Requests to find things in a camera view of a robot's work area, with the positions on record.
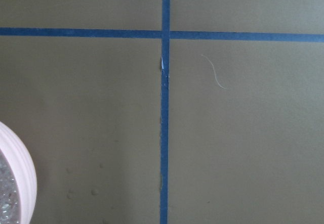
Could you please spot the clear ice cubes pile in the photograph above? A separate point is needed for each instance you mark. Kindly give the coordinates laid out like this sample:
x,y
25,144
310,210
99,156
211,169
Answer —
x,y
10,209

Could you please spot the pink bowl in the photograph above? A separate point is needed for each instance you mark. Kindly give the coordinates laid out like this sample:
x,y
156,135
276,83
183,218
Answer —
x,y
21,164

